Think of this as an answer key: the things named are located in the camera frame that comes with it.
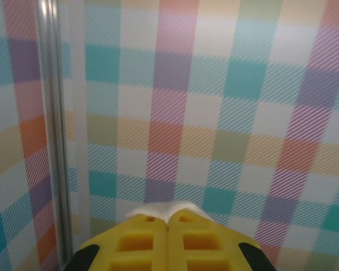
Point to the aluminium frame post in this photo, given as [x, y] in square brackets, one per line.
[55, 113]

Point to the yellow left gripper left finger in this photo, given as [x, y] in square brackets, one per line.
[135, 245]

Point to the white printed t-shirt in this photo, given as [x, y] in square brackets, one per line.
[164, 210]

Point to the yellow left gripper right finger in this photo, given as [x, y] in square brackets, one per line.
[200, 242]

